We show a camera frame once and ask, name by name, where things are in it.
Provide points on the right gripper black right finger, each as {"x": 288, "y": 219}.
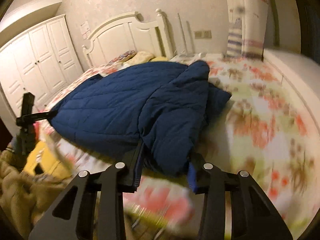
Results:
{"x": 253, "y": 214}

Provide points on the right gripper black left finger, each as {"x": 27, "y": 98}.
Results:
{"x": 91, "y": 206}

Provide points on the navy blue puffer jacket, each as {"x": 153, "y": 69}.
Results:
{"x": 164, "y": 105}

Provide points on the beige blanket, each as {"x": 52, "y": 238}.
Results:
{"x": 24, "y": 197}

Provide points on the white wardrobe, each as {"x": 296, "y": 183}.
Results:
{"x": 41, "y": 60}

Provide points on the floral quilt bedspread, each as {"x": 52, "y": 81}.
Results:
{"x": 265, "y": 129}

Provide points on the round embroidered cushion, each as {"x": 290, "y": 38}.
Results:
{"x": 124, "y": 56}

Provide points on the pale yellow pillow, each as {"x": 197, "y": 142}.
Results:
{"x": 139, "y": 58}

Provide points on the white wooden headboard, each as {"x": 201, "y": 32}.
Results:
{"x": 126, "y": 32}

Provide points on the white bedside table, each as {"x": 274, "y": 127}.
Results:
{"x": 190, "y": 58}

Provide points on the white desk lamp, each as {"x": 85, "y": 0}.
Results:
{"x": 187, "y": 36}

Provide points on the sailboat patterned curtain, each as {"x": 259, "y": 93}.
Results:
{"x": 247, "y": 28}

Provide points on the paper notes on wall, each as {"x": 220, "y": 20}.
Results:
{"x": 85, "y": 30}

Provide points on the grey wall socket plate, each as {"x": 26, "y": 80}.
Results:
{"x": 205, "y": 34}

